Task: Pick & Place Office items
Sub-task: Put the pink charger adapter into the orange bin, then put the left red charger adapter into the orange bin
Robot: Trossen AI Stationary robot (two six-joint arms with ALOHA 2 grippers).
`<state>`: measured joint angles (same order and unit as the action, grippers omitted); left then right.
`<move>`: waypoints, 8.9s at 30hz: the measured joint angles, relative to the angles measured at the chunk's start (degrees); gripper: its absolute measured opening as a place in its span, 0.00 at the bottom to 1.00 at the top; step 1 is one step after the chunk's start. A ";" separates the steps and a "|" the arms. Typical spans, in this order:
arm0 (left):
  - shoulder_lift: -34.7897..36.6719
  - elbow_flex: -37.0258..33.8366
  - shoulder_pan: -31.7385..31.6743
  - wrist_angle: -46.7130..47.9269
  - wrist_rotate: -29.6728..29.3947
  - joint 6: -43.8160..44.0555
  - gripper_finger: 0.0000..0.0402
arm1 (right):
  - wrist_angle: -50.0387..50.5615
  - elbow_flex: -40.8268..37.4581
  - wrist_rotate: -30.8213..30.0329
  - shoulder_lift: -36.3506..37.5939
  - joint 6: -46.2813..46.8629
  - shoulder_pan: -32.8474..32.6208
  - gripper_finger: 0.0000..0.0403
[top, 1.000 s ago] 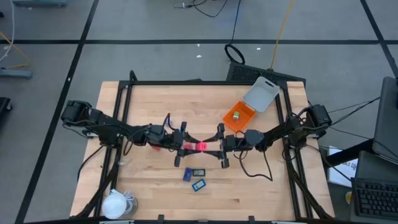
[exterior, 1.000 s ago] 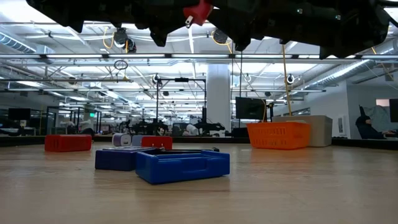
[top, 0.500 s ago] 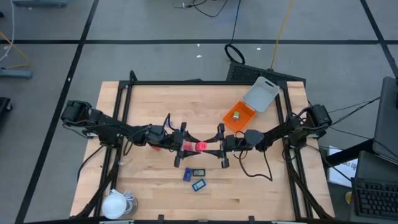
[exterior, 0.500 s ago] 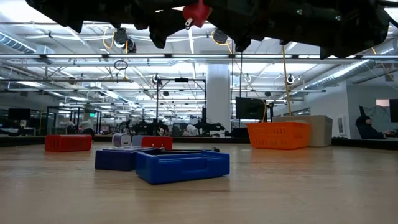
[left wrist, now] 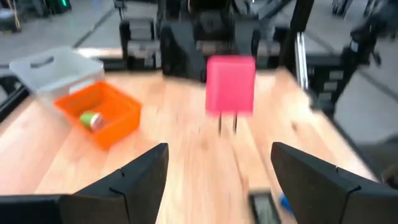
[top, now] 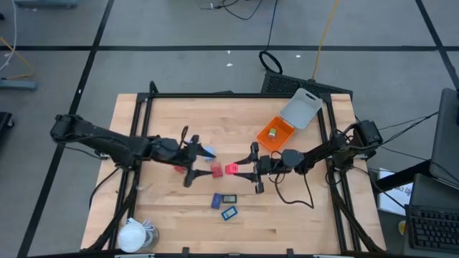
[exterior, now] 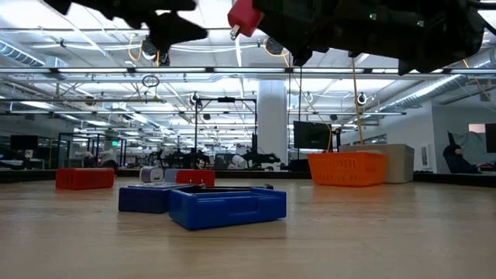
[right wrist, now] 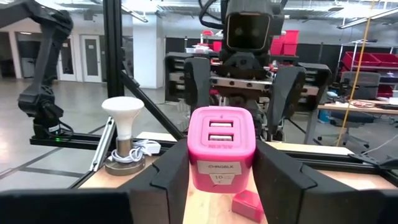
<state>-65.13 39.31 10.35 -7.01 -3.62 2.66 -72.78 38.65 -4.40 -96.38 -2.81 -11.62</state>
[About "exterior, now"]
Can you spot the dark blue plastic case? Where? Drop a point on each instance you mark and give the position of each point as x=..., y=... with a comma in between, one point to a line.
x=147, y=199

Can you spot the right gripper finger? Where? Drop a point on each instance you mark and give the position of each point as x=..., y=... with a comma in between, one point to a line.
x=302, y=56
x=306, y=23

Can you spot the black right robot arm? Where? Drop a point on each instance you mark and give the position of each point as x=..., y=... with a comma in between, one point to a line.
x=484, y=3

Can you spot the pink wall charger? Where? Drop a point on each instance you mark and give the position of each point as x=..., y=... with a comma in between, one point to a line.
x=244, y=15

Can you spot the white building column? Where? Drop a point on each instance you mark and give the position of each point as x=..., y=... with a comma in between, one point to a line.
x=273, y=124

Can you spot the orange plastic basket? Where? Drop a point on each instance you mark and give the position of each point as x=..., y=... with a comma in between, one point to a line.
x=346, y=170

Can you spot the purple wall charger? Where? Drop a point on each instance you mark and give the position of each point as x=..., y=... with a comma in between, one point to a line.
x=152, y=175

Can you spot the black background monitor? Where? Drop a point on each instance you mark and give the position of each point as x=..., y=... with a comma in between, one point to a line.
x=24, y=142

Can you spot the person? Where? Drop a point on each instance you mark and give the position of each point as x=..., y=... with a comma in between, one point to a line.
x=459, y=160

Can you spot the black standing monitor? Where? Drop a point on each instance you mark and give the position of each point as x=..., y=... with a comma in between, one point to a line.
x=312, y=135

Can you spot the grey cloth backdrop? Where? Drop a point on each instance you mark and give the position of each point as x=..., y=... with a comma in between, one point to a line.
x=474, y=145

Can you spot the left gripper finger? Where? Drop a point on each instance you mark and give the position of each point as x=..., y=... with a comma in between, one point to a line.
x=147, y=4
x=174, y=29

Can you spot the black desk monitor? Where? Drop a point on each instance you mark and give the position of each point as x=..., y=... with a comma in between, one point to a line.
x=491, y=137

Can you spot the black aluminium table frame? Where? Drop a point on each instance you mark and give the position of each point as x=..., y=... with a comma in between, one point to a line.
x=23, y=176

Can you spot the blue cased digital display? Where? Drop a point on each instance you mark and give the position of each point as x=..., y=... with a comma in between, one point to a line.
x=228, y=209

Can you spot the red wall charger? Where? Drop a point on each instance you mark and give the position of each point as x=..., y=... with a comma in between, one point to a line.
x=195, y=178
x=84, y=179

